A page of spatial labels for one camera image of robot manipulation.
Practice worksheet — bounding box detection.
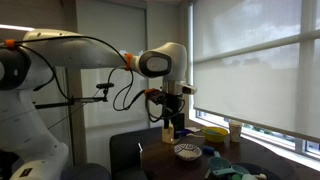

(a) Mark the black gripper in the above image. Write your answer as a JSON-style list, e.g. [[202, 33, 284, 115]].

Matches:
[[162, 93, 186, 134]]

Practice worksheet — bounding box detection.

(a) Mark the large blue measuring cup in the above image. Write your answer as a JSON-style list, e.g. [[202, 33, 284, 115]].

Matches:
[[207, 150, 232, 171]]

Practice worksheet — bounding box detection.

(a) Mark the black and white patterned bowl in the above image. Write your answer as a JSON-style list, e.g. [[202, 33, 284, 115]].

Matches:
[[173, 143, 203, 162]]

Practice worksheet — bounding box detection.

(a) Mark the yellow bowl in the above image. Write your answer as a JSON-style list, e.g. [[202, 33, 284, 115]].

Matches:
[[200, 126, 230, 144]]

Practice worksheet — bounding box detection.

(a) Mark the small dark blue cup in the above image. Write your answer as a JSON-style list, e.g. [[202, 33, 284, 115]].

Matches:
[[202, 144, 216, 156]]

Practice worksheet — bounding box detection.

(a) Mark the white paper cup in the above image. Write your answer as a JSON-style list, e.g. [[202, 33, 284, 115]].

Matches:
[[228, 120, 244, 144]]

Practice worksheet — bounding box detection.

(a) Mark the white measuring spoon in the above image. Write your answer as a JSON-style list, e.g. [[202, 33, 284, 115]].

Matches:
[[242, 172, 268, 180]]

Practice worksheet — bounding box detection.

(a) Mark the blue utensil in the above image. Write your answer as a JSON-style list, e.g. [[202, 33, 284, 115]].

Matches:
[[178, 128, 193, 137]]

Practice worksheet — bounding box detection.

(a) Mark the white flat utensil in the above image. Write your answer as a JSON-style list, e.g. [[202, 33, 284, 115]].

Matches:
[[185, 131, 205, 139]]

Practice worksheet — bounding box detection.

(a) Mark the black chair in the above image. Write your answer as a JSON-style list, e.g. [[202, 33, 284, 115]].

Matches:
[[109, 126, 165, 180]]

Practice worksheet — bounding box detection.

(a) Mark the large white roller blind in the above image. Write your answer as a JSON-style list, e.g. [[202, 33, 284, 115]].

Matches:
[[192, 0, 320, 144]]

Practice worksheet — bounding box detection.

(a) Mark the grey blue stool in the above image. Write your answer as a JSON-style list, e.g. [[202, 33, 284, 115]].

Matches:
[[60, 162, 112, 180]]

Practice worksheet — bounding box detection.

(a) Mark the narrow white roller blind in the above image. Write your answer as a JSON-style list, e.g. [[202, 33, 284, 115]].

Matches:
[[75, 0, 148, 129]]

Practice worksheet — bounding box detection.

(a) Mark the ceiling light strip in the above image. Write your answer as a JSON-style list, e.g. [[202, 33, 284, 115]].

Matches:
[[0, 23, 36, 33]]

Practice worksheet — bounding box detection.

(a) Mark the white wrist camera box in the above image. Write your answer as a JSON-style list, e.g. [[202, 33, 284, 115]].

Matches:
[[175, 82, 198, 96]]

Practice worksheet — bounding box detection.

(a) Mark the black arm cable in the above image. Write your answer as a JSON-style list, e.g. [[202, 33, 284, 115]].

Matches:
[[0, 35, 186, 123]]

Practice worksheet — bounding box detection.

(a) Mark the black camera on stand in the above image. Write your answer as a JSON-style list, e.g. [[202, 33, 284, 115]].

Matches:
[[95, 82, 115, 91]]

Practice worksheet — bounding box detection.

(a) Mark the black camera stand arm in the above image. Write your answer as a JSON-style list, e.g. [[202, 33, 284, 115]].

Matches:
[[33, 88, 110, 110]]

